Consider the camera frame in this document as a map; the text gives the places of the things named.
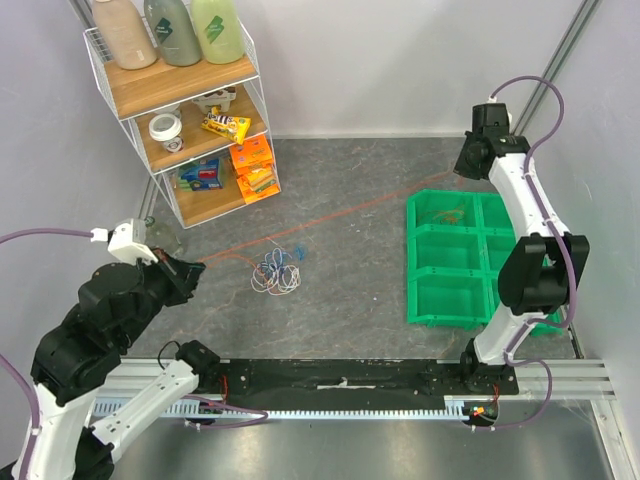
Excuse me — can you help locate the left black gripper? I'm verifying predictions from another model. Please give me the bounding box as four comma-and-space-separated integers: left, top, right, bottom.
118, 242, 207, 346

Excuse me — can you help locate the orange cable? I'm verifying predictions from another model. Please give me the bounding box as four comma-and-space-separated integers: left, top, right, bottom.
197, 169, 457, 271
419, 201, 468, 229

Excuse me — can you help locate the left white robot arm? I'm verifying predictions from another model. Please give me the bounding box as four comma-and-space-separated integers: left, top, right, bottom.
1, 249, 220, 479

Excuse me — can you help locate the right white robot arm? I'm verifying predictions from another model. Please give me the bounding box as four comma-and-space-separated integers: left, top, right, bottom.
454, 100, 590, 394

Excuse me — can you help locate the green compartment bin tray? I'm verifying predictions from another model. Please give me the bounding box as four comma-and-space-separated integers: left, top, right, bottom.
405, 188, 561, 337

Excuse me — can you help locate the blue snack package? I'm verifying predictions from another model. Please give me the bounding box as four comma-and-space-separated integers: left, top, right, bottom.
177, 157, 223, 192

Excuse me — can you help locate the lower orange snack box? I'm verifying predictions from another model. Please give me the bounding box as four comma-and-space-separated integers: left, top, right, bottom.
236, 165, 280, 204

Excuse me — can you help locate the orange snack box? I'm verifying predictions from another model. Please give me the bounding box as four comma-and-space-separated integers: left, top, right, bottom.
236, 165, 280, 204
229, 134, 273, 174

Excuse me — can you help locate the white lidded paper cup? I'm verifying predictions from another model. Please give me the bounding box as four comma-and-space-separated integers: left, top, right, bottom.
148, 113, 184, 153

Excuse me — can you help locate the top orange snack box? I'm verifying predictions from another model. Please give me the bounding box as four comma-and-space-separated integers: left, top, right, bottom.
229, 134, 273, 174

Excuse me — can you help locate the yellow candy bag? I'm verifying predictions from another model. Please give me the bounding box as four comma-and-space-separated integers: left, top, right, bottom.
201, 106, 251, 145

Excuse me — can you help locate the chobani yogurt pack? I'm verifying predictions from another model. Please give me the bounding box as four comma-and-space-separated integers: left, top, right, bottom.
191, 86, 236, 114

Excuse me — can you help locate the beige bottle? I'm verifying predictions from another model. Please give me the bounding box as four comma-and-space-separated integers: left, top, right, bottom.
92, 0, 157, 70

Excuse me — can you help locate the grey green bottle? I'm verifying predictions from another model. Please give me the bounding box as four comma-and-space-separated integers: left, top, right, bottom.
143, 0, 202, 67

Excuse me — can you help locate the light green bottle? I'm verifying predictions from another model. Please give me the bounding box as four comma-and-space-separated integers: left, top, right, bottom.
190, 0, 245, 65

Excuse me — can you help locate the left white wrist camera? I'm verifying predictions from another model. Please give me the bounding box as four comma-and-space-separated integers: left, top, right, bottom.
90, 218, 158, 265

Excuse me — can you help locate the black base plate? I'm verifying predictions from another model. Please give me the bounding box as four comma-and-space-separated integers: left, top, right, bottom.
199, 359, 519, 397

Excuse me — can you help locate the white wire wooden shelf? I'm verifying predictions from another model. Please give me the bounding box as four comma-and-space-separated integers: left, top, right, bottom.
84, 28, 272, 229

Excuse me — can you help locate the grey slotted cable duct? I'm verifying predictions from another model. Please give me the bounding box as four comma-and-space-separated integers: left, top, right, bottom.
92, 394, 496, 419

